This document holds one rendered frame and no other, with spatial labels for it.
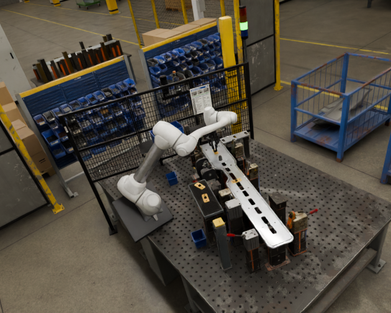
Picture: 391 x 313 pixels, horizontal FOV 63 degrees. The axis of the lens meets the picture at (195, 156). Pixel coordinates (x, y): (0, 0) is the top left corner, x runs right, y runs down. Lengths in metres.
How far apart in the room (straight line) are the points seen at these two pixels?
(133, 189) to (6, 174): 2.08
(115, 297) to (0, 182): 1.93
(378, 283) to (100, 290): 2.54
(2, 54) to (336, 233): 7.88
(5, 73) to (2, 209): 4.92
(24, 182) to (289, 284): 3.27
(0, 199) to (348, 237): 3.71
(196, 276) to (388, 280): 1.73
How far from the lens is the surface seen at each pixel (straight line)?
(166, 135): 2.24
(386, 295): 3.27
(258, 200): 2.43
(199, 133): 2.44
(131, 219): 2.76
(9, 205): 4.50
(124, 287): 3.42
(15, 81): 8.93
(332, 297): 2.89
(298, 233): 2.32
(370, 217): 2.82
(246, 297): 2.30
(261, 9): 5.72
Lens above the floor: 2.68
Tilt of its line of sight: 35 degrees down
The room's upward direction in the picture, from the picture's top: 12 degrees counter-clockwise
